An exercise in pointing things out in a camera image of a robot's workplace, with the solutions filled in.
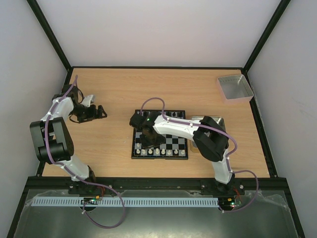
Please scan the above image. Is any metal base plate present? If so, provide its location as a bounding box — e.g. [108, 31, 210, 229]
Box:
[14, 190, 297, 238]

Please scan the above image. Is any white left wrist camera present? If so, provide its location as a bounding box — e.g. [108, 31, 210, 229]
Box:
[81, 95, 95, 108]

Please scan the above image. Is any white slotted cable duct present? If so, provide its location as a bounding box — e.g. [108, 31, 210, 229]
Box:
[31, 197, 218, 208]

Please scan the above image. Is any black aluminium frame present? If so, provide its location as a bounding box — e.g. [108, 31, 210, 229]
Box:
[8, 0, 304, 238]

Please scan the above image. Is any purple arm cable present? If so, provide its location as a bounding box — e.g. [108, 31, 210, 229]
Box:
[44, 74, 126, 229]
[140, 97, 260, 214]

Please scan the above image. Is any yellow metal tin box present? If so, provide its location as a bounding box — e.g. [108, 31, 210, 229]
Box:
[189, 116, 226, 153]

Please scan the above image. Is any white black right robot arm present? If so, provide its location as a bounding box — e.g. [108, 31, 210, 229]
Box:
[130, 112, 234, 194]

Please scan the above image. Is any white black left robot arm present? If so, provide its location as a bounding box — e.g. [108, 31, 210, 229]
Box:
[30, 84, 107, 182]

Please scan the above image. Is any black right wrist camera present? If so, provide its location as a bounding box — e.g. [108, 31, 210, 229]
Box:
[129, 113, 146, 130]

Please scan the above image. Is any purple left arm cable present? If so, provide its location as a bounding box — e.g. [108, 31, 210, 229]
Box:
[44, 74, 126, 229]

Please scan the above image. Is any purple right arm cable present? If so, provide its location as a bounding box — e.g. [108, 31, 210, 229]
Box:
[140, 97, 260, 214]

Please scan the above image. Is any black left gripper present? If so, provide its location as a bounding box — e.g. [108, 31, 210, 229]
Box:
[70, 104, 107, 123]

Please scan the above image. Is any empty metal tin lid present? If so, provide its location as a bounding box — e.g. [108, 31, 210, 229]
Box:
[216, 74, 254, 104]

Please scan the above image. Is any black white chess board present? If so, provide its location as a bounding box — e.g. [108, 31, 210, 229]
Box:
[131, 110, 188, 160]

